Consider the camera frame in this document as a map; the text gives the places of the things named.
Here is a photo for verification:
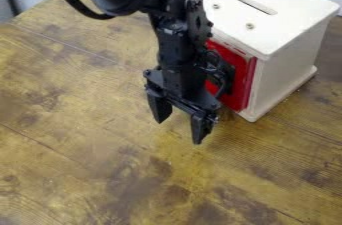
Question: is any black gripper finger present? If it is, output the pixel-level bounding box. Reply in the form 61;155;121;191
148;92;173;123
192;112;218;145

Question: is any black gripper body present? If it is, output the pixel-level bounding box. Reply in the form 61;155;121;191
145;23;221;116

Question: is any black metal drawer handle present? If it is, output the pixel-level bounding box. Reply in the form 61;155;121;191
205;50;236;99

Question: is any red wooden drawer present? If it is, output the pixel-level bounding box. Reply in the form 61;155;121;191
208;40;258;112

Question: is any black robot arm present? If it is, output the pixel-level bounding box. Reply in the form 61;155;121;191
66;0;221;144

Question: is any white wooden box cabinet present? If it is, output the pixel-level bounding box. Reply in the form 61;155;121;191
205;0;340;122

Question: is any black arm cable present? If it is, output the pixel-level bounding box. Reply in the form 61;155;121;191
49;0;118;21

